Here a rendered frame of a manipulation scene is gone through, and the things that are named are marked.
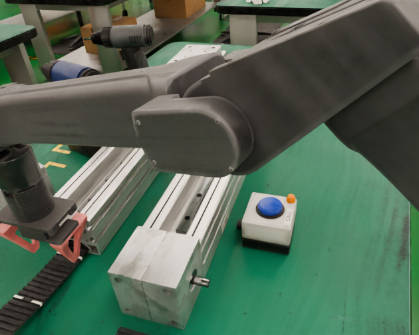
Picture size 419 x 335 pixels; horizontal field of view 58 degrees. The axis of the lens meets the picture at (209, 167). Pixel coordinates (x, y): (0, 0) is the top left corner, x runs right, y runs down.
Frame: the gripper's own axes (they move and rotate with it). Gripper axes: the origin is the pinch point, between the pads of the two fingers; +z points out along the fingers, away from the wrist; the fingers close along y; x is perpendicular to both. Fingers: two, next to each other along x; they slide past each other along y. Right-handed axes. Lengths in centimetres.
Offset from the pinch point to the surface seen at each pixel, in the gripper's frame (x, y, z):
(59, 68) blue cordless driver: -33.1, 17.3, -16.9
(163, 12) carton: -360, 149, 54
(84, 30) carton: -245, 169, 40
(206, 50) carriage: -73, -2, -8
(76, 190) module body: -11.2, 2.3, -3.3
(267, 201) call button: -16.6, -31.5, -2.9
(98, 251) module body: -4.7, -4.1, 4.1
